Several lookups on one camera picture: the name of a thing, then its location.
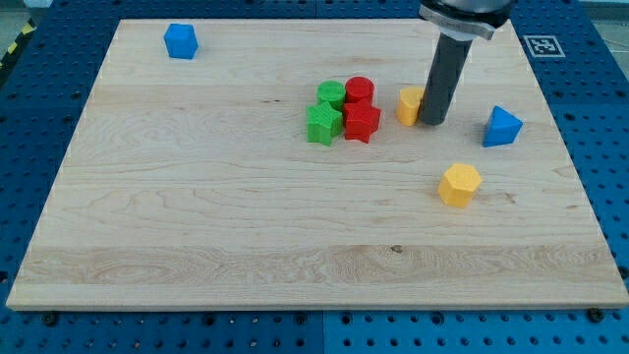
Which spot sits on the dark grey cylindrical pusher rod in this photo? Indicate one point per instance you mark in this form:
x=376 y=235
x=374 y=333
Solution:
x=445 y=71

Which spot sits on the silver grey tool mount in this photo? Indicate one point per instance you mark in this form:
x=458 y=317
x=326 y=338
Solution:
x=467 y=19

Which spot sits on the yellow heart block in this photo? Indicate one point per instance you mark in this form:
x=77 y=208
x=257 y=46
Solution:
x=409 y=102

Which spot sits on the white fiducial marker tag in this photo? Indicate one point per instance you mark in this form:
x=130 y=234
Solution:
x=544 y=46

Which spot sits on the blue triangle block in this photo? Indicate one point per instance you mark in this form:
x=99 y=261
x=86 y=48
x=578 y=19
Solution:
x=502 y=128

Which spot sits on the red cylinder block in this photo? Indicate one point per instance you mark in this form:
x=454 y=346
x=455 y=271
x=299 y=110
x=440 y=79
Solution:
x=359 y=88

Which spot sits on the red star block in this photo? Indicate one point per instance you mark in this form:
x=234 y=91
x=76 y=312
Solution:
x=361 y=120

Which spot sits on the green cylinder block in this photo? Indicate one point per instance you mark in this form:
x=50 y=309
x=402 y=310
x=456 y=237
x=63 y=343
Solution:
x=331 y=92

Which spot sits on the yellow hexagon block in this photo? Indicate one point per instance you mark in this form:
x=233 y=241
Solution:
x=459 y=184

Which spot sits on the green star block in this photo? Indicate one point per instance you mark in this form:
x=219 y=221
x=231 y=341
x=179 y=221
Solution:
x=323 y=123

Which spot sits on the light wooden board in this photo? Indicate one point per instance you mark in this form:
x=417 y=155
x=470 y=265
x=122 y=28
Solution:
x=189 y=185

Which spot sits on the blue pentagon block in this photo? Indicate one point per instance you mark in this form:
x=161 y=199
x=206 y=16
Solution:
x=181 y=41

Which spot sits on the black bolt right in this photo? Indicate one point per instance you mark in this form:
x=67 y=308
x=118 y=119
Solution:
x=595 y=315

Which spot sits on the black bolt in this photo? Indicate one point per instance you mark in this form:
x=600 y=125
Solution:
x=595 y=315
x=49 y=319

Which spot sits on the black bolt left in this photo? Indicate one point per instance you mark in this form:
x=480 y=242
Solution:
x=49 y=319

